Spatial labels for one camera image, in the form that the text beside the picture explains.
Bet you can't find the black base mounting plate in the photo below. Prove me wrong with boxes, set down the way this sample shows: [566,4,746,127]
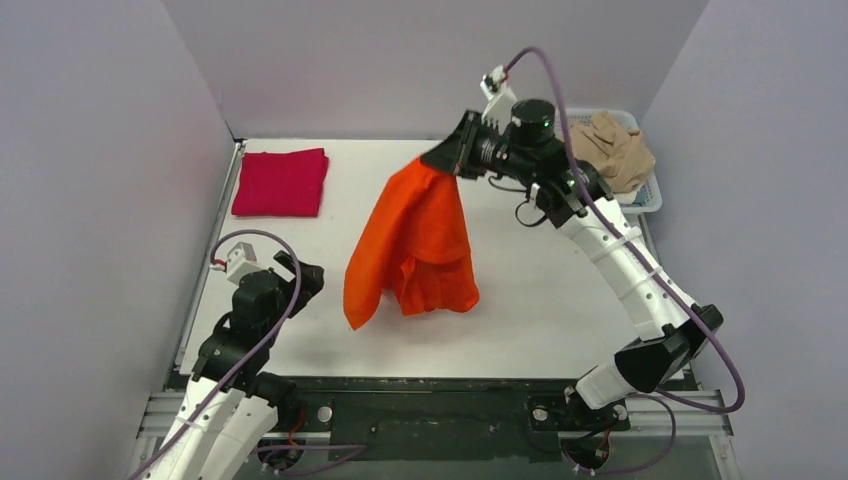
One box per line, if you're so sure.
[246,373,648,466]

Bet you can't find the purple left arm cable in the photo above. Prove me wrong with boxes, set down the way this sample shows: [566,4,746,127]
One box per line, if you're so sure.
[129,229,303,480]

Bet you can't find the white plastic laundry basket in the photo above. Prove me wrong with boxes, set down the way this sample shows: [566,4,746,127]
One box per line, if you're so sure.
[567,108,662,215]

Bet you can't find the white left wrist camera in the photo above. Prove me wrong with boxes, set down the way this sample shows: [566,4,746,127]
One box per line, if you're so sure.
[210,242,263,285]

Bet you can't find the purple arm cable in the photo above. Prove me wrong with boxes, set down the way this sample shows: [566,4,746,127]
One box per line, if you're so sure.
[129,229,303,480]
[501,46,747,415]

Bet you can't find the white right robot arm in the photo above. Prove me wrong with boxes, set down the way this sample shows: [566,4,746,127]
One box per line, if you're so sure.
[421,99,724,429]

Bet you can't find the folded red t-shirt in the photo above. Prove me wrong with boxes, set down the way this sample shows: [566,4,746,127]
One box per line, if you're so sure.
[231,148,329,218]

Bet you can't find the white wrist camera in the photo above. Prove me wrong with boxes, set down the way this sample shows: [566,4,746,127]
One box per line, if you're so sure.
[210,242,263,285]
[480,65,517,130]

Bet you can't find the beige crumpled t-shirt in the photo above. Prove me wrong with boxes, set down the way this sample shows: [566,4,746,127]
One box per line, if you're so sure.
[569,111,656,194]

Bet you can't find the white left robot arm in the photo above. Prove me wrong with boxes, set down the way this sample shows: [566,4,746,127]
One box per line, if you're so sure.
[131,250,325,479]

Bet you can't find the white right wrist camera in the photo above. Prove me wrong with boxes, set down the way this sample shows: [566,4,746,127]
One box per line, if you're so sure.
[480,65,517,130]

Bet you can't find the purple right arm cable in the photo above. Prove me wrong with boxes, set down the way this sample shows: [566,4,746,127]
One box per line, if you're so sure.
[501,46,747,415]

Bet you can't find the orange t-shirt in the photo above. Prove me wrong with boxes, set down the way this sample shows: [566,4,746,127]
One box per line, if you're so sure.
[343,157,480,330]

